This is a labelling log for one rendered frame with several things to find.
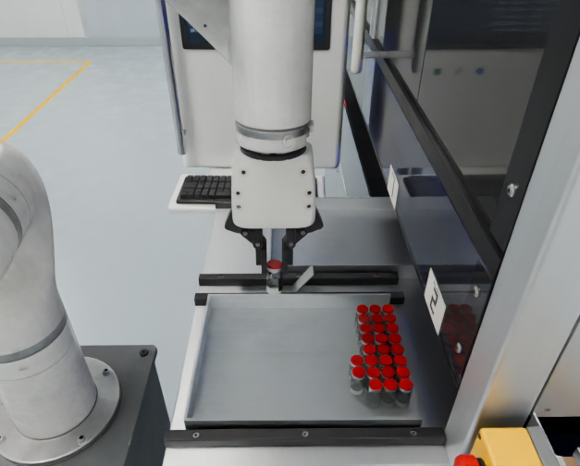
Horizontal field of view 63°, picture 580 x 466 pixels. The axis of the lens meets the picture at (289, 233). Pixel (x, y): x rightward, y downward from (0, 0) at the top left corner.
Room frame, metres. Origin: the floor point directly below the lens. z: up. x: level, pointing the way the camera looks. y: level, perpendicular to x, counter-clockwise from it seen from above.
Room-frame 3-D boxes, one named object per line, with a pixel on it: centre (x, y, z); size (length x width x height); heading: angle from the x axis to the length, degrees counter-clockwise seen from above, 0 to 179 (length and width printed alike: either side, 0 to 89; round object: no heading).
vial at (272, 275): (0.48, 0.02, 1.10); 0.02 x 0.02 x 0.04
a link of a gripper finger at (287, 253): (0.49, -0.01, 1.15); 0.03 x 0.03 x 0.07; 2
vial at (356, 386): (0.46, -0.11, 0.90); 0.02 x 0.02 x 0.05
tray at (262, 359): (0.52, -0.02, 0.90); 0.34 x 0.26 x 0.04; 90
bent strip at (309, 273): (0.69, 0.03, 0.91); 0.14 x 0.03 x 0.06; 91
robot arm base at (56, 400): (0.45, 0.37, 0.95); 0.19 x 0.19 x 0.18
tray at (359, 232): (0.86, -0.13, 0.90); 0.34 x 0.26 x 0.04; 91
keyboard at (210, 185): (1.20, 0.12, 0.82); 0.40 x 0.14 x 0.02; 89
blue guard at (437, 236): (1.36, -0.22, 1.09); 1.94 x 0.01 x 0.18; 1
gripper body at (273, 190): (0.49, 0.02, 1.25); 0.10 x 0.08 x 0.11; 92
